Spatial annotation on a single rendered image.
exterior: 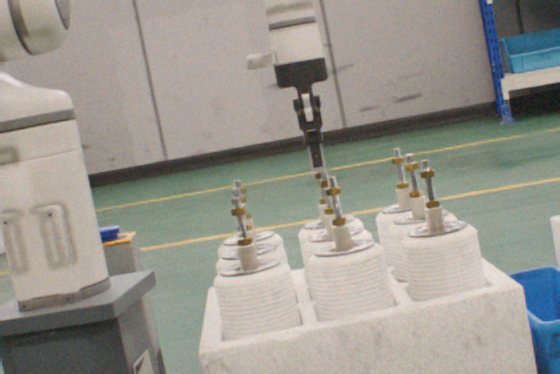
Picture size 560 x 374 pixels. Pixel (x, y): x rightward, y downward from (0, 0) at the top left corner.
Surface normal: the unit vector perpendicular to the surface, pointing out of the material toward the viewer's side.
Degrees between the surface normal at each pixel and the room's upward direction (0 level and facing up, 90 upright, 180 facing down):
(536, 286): 88
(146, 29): 90
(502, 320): 90
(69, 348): 90
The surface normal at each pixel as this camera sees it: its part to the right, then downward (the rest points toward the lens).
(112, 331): 0.61, -0.04
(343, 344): 0.08, 0.08
